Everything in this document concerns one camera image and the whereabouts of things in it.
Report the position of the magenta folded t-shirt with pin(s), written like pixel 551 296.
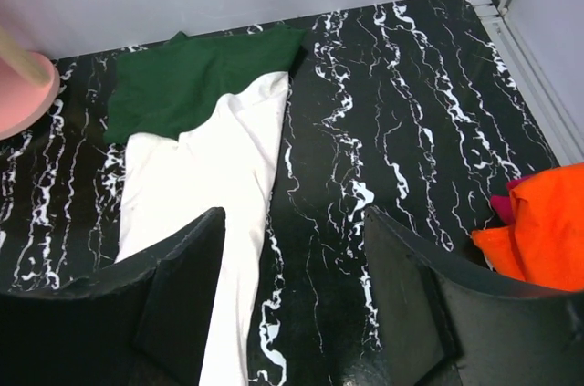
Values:
pixel 501 204

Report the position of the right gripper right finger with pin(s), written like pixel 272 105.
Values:
pixel 447 321

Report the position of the aluminium corner frame post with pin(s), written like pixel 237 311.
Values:
pixel 541 42

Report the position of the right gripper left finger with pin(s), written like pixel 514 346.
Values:
pixel 150 310

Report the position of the white and green t-shirt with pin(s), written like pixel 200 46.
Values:
pixel 201 119

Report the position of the orange folded t-shirt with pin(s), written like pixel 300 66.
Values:
pixel 545 244

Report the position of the pink three-tier wooden shelf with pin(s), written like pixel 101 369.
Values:
pixel 29 85

